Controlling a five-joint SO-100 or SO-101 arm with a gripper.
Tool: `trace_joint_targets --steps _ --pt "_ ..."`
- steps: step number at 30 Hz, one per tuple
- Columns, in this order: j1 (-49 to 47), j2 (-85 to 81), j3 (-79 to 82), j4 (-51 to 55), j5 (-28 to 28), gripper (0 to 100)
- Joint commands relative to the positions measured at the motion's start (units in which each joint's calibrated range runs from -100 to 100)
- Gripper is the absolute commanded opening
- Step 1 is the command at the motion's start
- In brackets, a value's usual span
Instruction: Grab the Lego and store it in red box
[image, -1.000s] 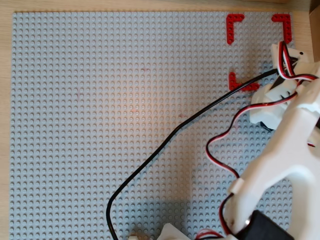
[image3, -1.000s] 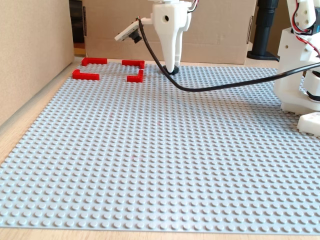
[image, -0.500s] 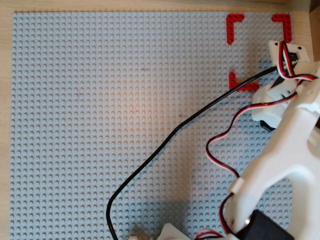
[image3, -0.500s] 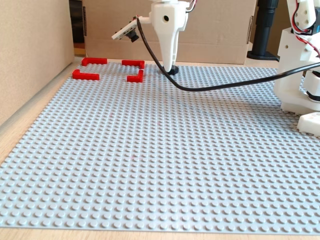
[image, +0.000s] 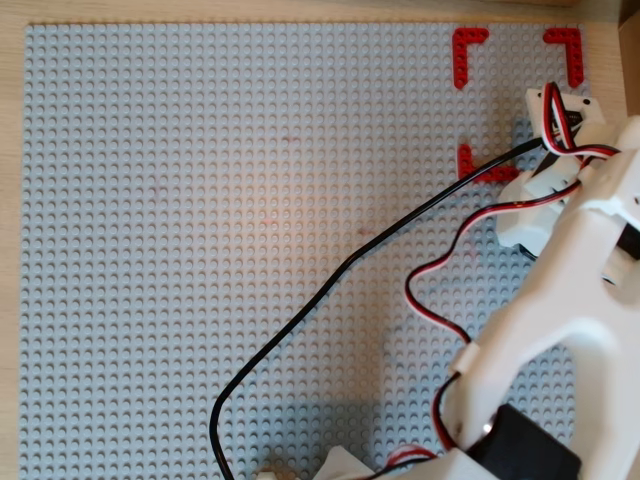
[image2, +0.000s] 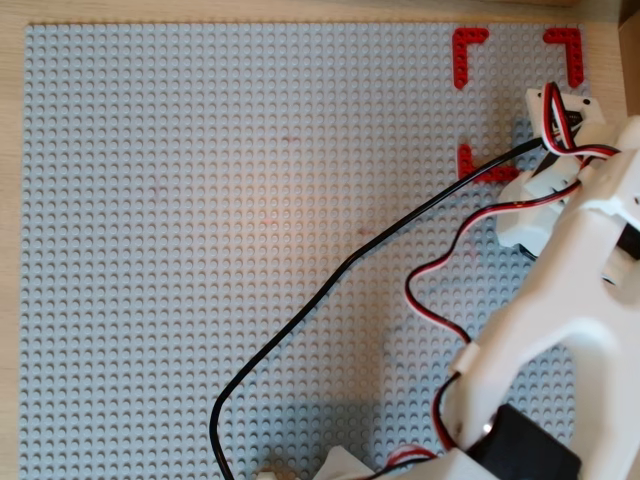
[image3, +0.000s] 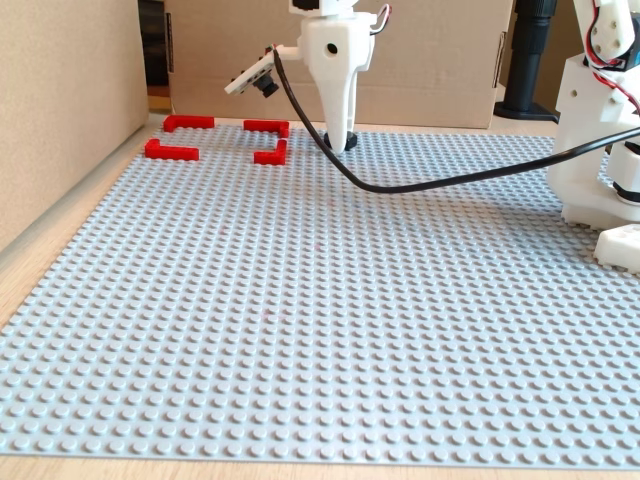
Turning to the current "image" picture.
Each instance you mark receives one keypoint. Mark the grey Lego baseplate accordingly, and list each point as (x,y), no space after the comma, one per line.
(200,250)

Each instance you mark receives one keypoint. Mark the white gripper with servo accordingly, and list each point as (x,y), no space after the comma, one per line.
(520,212)

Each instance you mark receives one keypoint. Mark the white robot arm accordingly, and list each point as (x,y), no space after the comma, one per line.
(550,310)

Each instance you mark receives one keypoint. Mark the wide cardboard box with flaps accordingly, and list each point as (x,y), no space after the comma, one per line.
(632,60)

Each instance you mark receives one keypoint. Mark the red L-shaped Lego corner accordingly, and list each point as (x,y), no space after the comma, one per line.
(459,60)
(576,55)
(466,165)

